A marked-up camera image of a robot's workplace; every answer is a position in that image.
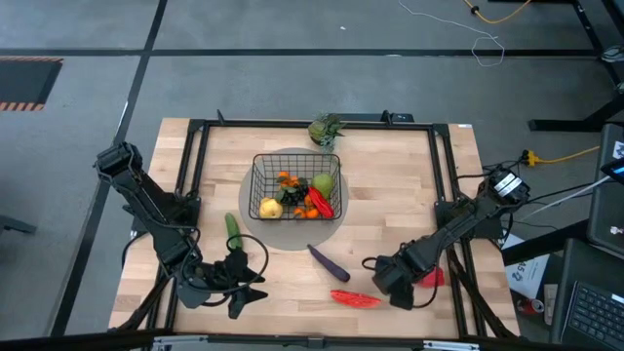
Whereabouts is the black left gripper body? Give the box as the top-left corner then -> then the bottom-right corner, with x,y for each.
209,251 -> 251,296

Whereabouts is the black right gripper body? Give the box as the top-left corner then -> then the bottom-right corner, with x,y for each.
371,253 -> 425,296

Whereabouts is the red bell pepper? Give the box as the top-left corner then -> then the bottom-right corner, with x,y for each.
417,266 -> 447,290

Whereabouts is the yellow pear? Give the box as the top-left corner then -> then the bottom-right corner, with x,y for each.
257,196 -> 285,220

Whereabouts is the black grape bunch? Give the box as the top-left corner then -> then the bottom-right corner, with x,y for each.
277,180 -> 310,207

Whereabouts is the red chili pepper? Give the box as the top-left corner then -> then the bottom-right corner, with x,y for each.
307,186 -> 336,220

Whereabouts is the green pear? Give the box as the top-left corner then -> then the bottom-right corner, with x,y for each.
311,173 -> 336,200

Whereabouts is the green cucumber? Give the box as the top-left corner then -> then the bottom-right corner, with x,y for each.
224,213 -> 244,252

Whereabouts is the red watermelon slice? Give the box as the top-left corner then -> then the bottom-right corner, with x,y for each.
330,289 -> 382,310

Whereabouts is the round grey mat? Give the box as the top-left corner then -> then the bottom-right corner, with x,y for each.
237,147 -> 350,253

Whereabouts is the purple eggplant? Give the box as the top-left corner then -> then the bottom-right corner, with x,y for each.
306,243 -> 352,284

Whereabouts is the red drink can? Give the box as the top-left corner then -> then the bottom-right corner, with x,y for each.
515,296 -> 545,316

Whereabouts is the white printed paper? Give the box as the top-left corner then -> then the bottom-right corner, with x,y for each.
504,233 -> 551,299

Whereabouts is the black beam with silver brackets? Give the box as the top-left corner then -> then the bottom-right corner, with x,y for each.
0,330 -> 624,351

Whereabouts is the black laptop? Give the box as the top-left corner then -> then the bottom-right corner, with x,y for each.
550,238 -> 624,351

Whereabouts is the grey chair base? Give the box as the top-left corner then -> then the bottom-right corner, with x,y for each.
0,214 -> 38,236

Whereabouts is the black computer case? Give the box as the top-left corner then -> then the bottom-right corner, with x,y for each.
587,122 -> 624,259

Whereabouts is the phone with lit screen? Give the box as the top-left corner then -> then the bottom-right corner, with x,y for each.
600,156 -> 624,185

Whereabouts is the black floor hatch striped edge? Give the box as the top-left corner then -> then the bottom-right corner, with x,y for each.
0,57 -> 64,112

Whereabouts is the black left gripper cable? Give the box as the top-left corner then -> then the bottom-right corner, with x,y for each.
179,233 -> 271,307

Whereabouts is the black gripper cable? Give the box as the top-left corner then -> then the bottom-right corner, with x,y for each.
179,233 -> 271,307
361,255 -> 440,310

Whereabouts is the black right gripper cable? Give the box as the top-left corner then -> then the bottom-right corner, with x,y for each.
361,255 -> 440,310

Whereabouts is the black wire basket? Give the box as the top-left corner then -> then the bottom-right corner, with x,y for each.
248,153 -> 343,222

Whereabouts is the black metal table frame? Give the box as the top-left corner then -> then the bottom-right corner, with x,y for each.
111,109 -> 518,340

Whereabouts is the yellow extension cable with plug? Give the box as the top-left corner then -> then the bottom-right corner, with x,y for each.
524,144 -> 602,167

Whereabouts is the thick white cable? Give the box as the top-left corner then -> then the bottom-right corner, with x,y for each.
521,175 -> 610,220

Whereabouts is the black desk frame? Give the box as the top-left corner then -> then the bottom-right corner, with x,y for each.
528,0 -> 624,133

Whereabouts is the thin white floor cable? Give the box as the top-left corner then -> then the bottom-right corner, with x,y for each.
397,0 -> 506,68

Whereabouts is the yellow floor cable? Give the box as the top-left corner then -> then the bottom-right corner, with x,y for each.
462,0 -> 532,24

